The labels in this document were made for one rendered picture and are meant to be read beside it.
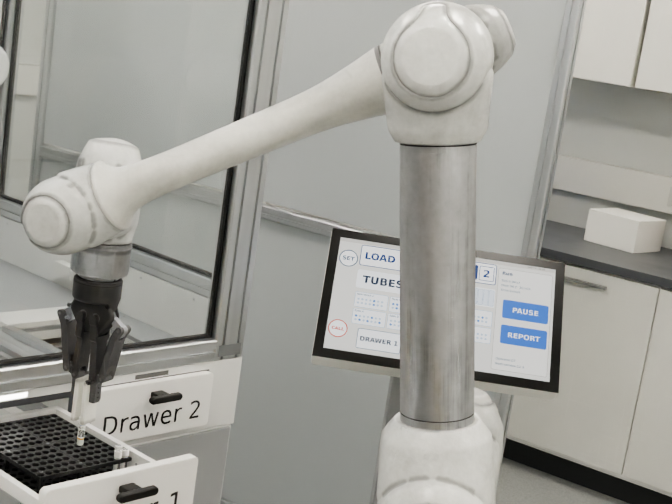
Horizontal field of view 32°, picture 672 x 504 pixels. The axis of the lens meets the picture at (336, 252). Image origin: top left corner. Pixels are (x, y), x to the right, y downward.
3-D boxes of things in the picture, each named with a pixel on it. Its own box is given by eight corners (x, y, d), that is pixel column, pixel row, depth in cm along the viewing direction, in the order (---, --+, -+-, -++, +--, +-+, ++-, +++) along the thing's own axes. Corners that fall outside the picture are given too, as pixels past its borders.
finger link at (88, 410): (95, 377, 186) (99, 378, 186) (91, 419, 188) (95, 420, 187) (83, 381, 184) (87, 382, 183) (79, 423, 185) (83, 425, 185)
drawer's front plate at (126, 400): (207, 424, 237) (214, 372, 235) (88, 449, 215) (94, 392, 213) (202, 421, 238) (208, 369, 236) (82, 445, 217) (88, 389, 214)
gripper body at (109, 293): (135, 278, 183) (129, 335, 185) (93, 266, 187) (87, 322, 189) (104, 284, 177) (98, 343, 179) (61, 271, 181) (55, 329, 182)
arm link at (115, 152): (82, 227, 187) (48, 240, 174) (92, 130, 184) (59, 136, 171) (147, 239, 185) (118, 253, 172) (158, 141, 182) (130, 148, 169)
